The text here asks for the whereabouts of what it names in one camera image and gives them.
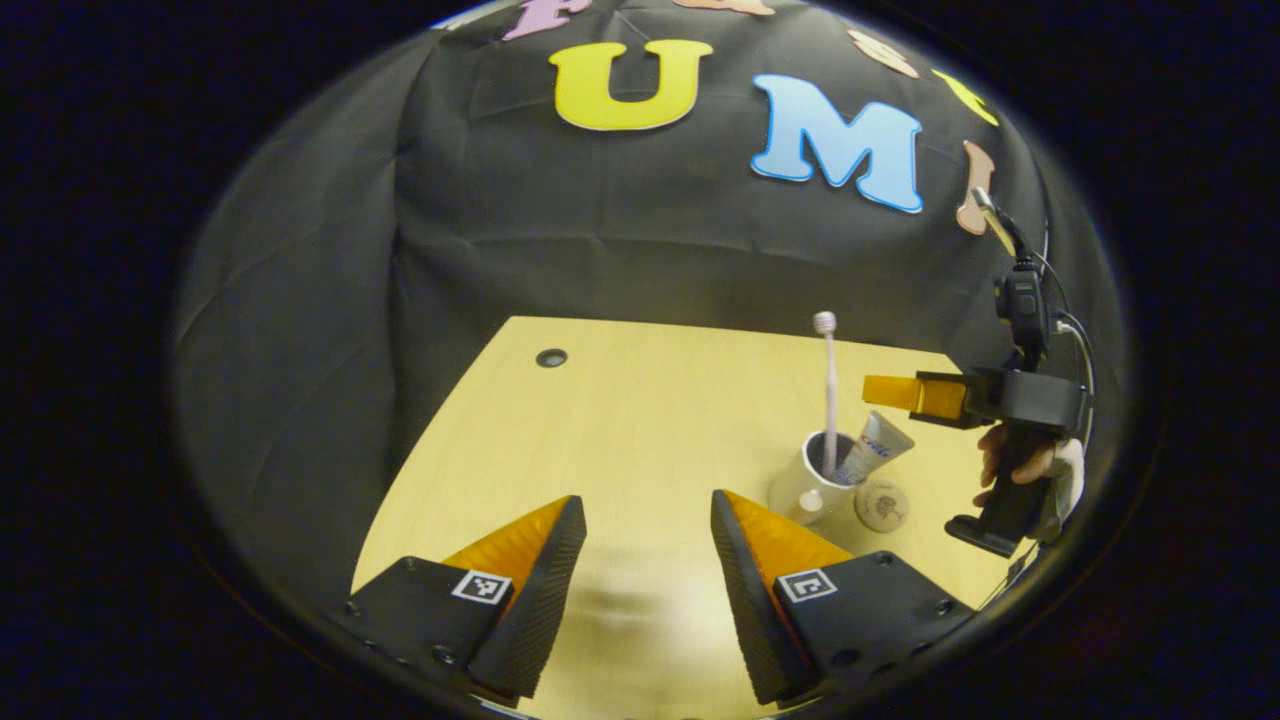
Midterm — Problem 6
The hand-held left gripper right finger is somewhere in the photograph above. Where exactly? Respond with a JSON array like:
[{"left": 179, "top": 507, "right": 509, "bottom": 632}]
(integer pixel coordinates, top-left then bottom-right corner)
[{"left": 710, "top": 489, "right": 976, "bottom": 706}]

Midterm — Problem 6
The white cup with wooden handle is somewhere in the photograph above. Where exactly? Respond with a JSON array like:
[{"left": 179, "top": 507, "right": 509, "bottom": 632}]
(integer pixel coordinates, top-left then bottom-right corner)
[{"left": 768, "top": 430, "right": 866, "bottom": 526}]

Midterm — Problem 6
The pink toothbrush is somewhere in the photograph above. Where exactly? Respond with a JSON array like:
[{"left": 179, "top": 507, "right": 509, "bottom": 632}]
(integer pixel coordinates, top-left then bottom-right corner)
[{"left": 812, "top": 311, "right": 839, "bottom": 479}]

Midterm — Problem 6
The light wooden desktop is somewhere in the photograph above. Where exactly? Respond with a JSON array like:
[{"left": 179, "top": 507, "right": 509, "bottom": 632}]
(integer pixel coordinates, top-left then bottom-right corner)
[{"left": 352, "top": 316, "right": 1026, "bottom": 720}]

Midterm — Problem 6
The round wooden coaster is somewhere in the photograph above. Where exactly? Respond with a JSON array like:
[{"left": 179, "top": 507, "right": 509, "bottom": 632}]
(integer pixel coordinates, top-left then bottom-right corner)
[{"left": 854, "top": 480, "right": 910, "bottom": 533}]

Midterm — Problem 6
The white toothpaste tube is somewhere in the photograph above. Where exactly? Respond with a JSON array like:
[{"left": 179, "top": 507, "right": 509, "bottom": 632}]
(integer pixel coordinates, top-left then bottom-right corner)
[{"left": 832, "top": 410, "right": 916, "bottom": 488}]

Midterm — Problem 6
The black backdrop cloth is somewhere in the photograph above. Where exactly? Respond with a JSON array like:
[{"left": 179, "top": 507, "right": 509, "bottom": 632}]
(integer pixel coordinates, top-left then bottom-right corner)
[{"left": 175, "top": 0, "right": 1126, "bottom": 601}]

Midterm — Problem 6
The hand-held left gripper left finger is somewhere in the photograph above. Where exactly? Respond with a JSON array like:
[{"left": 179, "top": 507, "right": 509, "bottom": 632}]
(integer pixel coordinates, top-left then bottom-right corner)
[{"left": 343, "top": 494, "right": 588, "bottom": 706}]

